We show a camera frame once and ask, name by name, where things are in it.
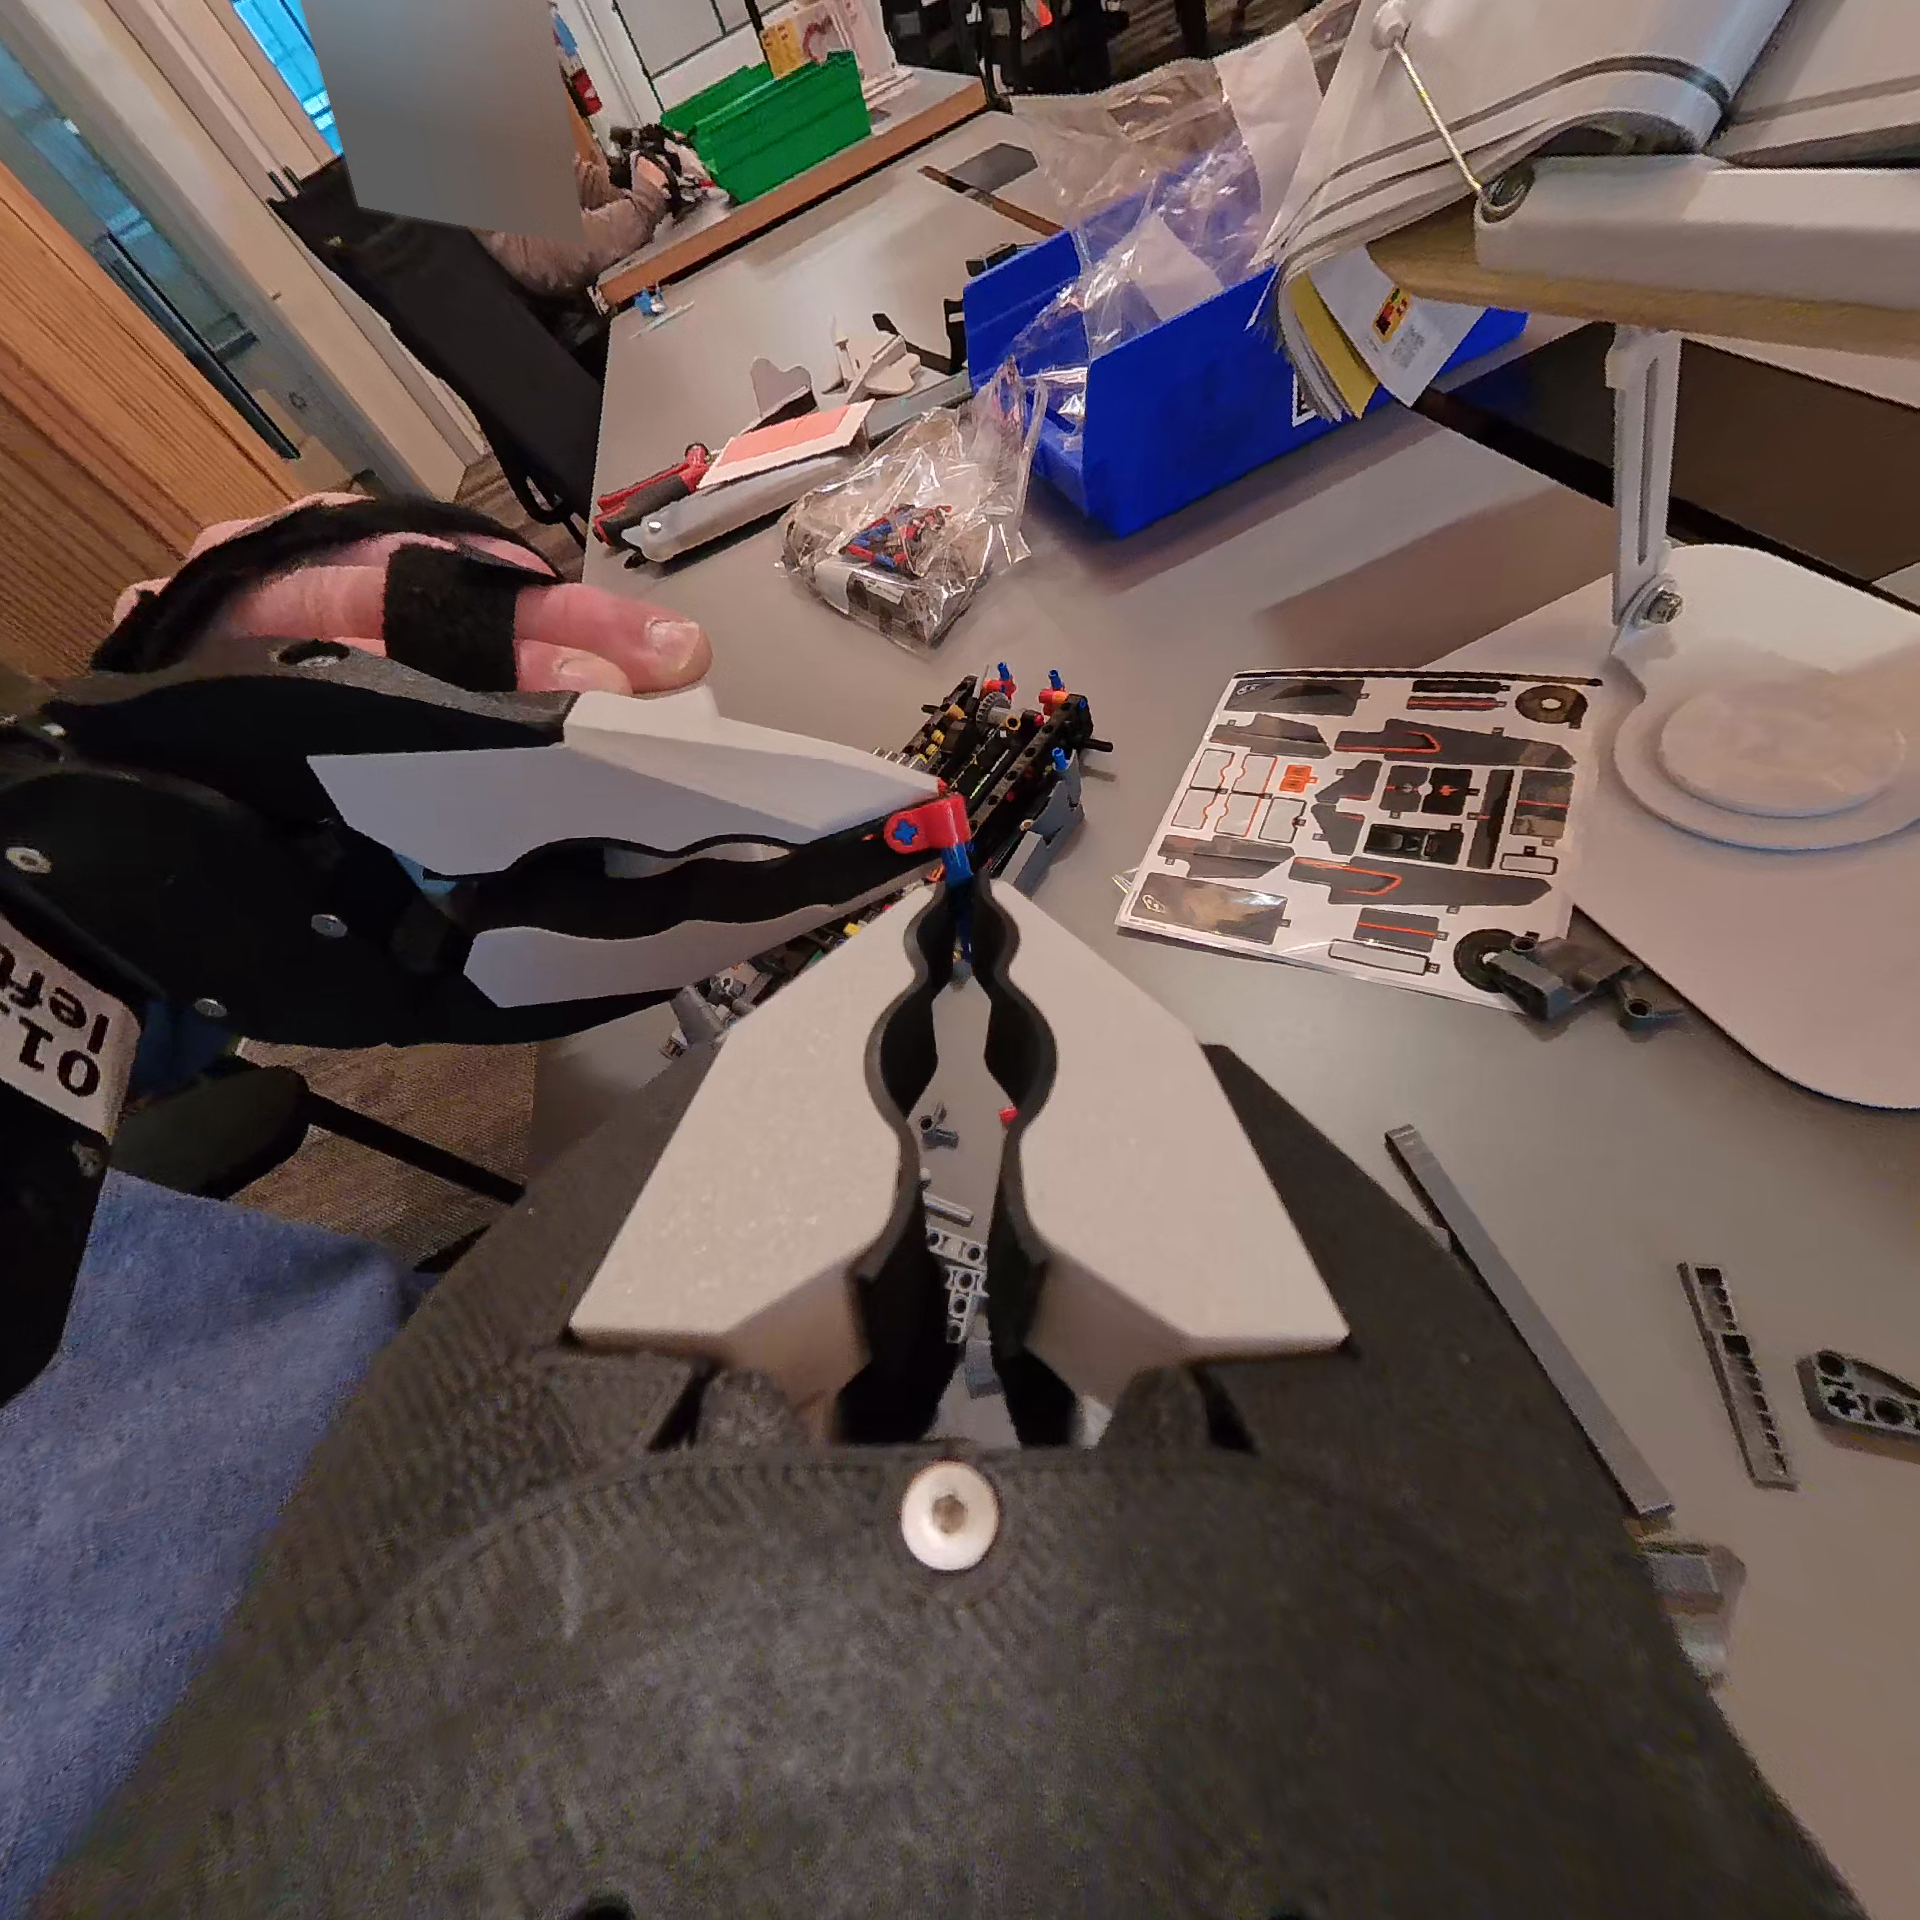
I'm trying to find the dark grey lego connector assembly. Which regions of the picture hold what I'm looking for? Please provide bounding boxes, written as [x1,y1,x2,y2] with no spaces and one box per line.
[1474,931,1683,1025]

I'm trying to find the instruction booklet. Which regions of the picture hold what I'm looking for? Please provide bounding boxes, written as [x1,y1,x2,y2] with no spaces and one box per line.
[1250,0,1920,428]

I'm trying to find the light grey lego beam frame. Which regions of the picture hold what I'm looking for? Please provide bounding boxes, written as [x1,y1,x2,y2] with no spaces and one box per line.
[917,1193,991,1345]

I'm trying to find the white book stand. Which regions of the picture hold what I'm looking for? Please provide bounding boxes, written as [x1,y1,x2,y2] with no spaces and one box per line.
[1370,151,1920,1115]

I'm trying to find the dark grey lego liftarm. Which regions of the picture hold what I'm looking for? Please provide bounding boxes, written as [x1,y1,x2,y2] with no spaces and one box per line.
[1677,1265,1800,1490]

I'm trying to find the grey flat pouch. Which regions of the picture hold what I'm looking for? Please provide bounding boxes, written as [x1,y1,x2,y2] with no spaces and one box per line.
[621,456,856,573]

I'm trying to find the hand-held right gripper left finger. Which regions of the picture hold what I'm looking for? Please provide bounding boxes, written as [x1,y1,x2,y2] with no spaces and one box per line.
[564,881,968,1447]

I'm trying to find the person's torso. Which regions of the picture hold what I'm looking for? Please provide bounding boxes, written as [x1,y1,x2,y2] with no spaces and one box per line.
[0,1169,437,1920]

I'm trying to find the green storage bins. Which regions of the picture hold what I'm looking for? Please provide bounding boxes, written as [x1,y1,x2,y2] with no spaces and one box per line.
[658,52,876,207]

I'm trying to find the sticker sheet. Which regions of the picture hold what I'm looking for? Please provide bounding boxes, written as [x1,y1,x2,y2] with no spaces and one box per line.
[1115,669,1605,1009]

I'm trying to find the red handled tool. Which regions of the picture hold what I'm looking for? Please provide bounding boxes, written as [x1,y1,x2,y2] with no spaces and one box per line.
[586,448,714,549]

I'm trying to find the white foam plane cutout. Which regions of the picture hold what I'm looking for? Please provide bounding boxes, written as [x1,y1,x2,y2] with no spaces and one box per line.
[747,317,920,415]

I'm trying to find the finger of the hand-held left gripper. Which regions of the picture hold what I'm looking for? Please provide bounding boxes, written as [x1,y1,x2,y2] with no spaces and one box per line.
[462,881,934,1012]
[308,685,945,881]

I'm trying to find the person's left hand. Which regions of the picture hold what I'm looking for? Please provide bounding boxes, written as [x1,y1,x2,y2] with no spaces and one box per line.
[112,493,714,701]

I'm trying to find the dark grey triangular lego plate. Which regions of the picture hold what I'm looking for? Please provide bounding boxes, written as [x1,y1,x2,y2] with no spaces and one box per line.
[1795,1349,1920,1447]

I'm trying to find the lego car chassis model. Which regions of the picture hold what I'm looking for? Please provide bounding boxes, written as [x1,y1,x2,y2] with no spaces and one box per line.
[658,658,1112,1051]

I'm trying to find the dark grey lego block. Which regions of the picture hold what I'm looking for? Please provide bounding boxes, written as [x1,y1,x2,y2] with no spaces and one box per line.
[1639,1541,1754,1620]

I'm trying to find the long dark grey lego beam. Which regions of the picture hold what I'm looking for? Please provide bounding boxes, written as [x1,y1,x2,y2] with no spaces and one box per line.
[1384,1127,1674,1523]

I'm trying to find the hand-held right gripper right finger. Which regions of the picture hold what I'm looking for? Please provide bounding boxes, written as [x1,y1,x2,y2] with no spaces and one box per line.
[977,874,1351,1447]

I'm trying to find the pink card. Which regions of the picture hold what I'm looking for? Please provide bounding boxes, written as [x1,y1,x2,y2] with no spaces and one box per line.
[703,401,876,491]

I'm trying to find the clear bag of lego pieces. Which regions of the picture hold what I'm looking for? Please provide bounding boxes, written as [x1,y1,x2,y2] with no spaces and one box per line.
[781,360,1044,649]

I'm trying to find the blue plastic bin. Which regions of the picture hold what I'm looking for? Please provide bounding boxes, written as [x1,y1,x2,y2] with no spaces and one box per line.
[960,156,1531,540]

